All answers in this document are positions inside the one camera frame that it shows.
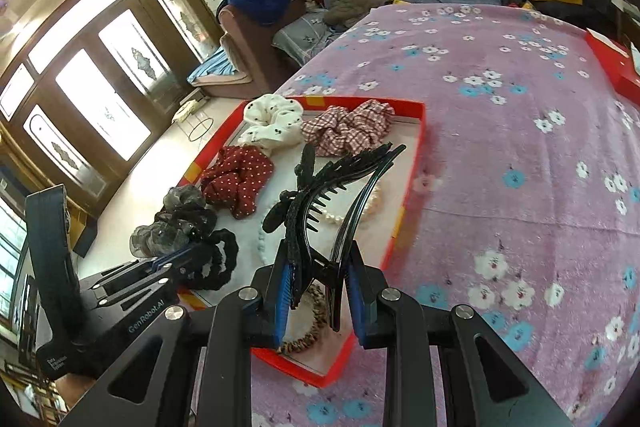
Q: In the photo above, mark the light blue sheet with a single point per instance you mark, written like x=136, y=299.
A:
x=215, y=67

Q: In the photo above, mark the pale yellow cloth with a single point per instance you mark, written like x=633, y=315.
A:
x=187, y=109

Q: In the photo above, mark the dark red dotted scrunchie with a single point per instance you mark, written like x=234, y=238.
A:
x=235, y=177

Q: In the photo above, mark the black hair clip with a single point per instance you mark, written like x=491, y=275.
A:
x=300, y=207

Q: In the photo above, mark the black scrunchie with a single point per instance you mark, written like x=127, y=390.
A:
x=220, y=257

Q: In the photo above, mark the brown sofa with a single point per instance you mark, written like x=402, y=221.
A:
x=250, y=47

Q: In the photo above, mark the red box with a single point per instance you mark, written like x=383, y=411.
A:
x=610, y=62

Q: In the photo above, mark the purple floral tablecloth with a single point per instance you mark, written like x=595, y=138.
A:
x=500, y=207

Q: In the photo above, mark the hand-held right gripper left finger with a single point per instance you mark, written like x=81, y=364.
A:
x=282, y=302

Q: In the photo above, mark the leopard print scrunchie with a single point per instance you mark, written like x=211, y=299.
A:
x=312, y=332

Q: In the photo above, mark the white dotted scrunchie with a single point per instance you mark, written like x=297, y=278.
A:
x=270, y=117

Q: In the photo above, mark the grey organza scrunchie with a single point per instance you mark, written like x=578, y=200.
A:
x=170, y=217

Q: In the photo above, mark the dark blue jacket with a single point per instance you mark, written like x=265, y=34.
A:
x=260, y=2

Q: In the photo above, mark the wooden glass door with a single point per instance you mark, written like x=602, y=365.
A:
x=197, y=12

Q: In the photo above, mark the red checked scrunchie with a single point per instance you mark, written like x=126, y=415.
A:
x=345, y=127

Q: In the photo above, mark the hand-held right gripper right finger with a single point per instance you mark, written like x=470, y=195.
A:
x=357, y=302

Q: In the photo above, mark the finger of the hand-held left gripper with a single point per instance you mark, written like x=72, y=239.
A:
x=175, y=254
x=145, y=284

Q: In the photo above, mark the brown blanket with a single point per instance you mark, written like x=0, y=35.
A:
x=350, y=7

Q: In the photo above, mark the red tray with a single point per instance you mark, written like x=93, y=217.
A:
x=325, y=362

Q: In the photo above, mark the grey-blue pillow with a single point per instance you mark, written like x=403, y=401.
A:
x=300, y=37

